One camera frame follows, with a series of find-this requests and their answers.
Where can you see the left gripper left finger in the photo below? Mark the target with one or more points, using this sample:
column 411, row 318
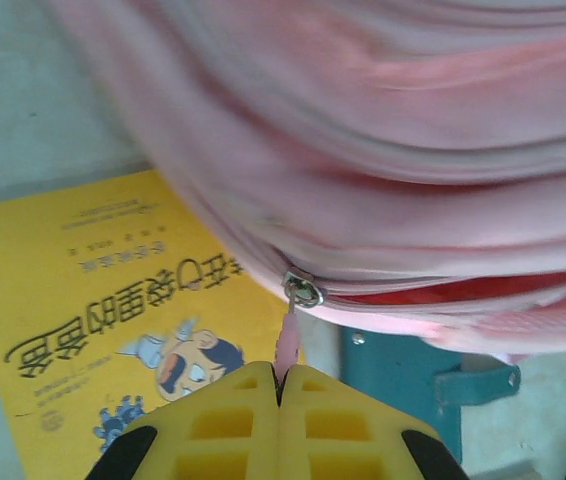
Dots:
column 263, row 450

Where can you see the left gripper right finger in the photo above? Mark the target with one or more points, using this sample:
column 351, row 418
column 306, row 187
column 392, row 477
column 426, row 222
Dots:
column 295, row 450

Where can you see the yellow cartoon cover book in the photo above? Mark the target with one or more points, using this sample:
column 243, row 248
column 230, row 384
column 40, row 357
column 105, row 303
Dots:
column 88, row 300

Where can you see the pink student backpack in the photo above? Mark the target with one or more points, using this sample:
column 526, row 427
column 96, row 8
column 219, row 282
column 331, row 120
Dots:
column 363, row 150

